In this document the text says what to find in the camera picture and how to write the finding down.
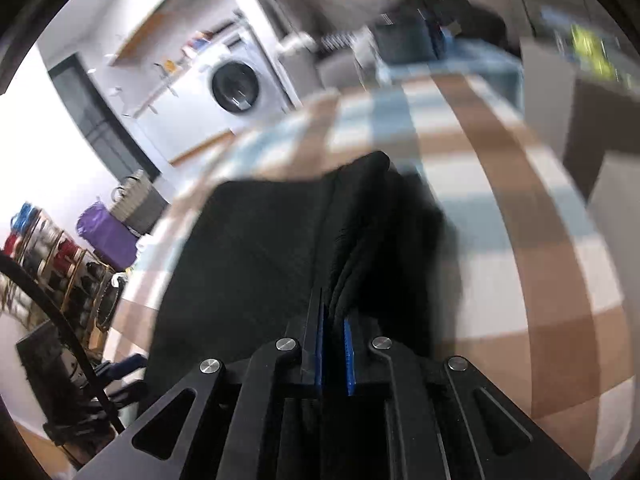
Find black rice cooker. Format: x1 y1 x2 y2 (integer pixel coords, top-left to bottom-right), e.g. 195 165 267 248
372 12 436 63

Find black jacket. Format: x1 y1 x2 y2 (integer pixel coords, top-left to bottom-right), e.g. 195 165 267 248
395 0 508 46

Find grey sofa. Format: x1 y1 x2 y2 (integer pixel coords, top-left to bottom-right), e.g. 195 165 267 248
270 0 381 91

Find houndstooth cushion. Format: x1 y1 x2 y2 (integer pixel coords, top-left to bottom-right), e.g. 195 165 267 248
320 32 361 51

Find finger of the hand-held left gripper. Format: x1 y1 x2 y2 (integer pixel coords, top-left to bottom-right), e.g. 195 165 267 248
97 353 149 378
107 382 149 406

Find purple bag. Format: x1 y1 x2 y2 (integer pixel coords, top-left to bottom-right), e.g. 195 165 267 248
75 201 138 271

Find white upper cabinets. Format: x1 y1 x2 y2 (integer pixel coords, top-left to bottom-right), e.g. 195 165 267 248
107 0 241 66

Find white cloth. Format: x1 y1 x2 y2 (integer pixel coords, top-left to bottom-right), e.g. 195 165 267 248
277 32 318 53

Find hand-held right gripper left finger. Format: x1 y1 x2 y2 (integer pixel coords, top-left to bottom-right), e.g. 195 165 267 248
70 287 327 480

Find blue checked table cover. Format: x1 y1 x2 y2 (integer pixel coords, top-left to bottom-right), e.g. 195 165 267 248
377 40 523 111

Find light grey garment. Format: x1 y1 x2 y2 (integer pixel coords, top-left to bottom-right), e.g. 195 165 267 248
352 30 376 71

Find white cabinets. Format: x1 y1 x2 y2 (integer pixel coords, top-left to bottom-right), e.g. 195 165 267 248
107 0 241 66
120 67 236 166

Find black cable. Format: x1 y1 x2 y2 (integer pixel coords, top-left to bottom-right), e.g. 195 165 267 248
0 252 126 436

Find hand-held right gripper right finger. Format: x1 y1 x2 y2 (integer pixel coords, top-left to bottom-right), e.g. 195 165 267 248
341 311 592 480

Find green teapot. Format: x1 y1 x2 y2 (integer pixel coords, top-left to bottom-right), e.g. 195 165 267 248
570 25 608 76

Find dark glass door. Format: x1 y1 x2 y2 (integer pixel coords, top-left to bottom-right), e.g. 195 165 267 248
47 52 161 183

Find white lower cabinets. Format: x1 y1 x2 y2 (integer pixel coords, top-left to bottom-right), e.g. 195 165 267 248
120 67 236 166

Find black knit sweater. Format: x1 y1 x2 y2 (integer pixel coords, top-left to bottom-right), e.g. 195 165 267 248
147 151 463 480

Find grey box table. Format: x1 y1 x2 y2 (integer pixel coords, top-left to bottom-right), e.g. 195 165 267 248
587 147 640 281
520 35 640 196

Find white washing machine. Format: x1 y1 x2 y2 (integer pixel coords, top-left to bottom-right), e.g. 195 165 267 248
192 25 296 136

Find woven laundry basket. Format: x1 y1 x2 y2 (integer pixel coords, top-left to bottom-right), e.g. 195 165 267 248
110 170 168 233

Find wooden shoe rack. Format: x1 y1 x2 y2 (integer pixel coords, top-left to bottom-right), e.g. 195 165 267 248
0 210 126 346

